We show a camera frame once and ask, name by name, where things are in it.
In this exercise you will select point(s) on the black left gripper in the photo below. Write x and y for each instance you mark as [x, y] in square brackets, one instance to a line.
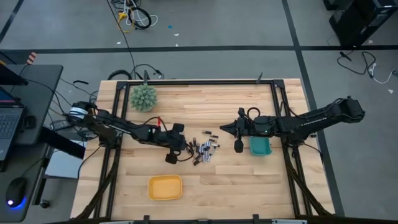
[174, 143]

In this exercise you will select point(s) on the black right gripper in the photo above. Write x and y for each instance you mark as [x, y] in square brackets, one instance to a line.
[242, 127]

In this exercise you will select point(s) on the black copper Duracell AA battery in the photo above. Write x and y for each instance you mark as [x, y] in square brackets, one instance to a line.
[196, 161]
[198, 148]

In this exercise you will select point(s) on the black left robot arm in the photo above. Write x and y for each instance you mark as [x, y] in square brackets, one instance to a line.
[124, 126]

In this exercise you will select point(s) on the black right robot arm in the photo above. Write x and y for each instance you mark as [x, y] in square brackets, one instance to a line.
[311, 123]

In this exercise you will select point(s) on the small black copper Duracell battery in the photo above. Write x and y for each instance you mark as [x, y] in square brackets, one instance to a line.
[214, 136]
[206, 132]

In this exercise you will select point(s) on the teal plastic bin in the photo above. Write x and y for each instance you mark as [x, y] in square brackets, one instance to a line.
[259, 147]

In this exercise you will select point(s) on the red clip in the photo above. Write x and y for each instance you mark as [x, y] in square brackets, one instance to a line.
[159, 121]

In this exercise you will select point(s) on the yellow plastic bin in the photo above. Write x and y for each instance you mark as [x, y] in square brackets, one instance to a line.
[164, 187]

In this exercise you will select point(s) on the green potted plant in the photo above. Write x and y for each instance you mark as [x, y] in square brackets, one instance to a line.
[143, 98]

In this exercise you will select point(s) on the white floor box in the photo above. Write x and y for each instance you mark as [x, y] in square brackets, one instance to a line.
[65, 161]

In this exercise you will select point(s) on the black desk foot bar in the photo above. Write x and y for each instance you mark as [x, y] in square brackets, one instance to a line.
[62, 143]

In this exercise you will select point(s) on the black power brick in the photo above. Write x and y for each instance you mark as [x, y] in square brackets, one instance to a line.
[60, 125]

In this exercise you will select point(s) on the black caster wheel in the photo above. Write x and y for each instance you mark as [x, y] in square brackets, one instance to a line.
[44, 203]

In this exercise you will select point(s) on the black desk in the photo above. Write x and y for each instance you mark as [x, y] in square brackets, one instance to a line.
[40, 93]

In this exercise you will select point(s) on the small black desk device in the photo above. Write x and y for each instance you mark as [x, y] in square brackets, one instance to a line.
[29, 122]

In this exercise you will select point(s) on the black equipment case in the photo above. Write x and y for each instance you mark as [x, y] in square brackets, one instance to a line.
[357, 21]

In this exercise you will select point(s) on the black computer mouse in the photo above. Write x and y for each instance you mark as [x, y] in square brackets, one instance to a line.
[15, 190]

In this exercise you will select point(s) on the dark laptop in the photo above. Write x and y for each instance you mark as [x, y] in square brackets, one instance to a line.
[9, 124]

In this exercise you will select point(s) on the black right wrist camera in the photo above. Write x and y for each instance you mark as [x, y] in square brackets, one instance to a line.
[238, 146]

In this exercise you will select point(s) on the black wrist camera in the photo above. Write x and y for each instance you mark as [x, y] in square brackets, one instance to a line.
[178, 127]
[238, 146]

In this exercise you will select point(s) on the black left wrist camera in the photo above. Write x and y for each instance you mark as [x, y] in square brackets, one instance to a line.
[178, 127]

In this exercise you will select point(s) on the black aluminium table frame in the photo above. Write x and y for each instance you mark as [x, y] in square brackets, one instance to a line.
[199, 82]

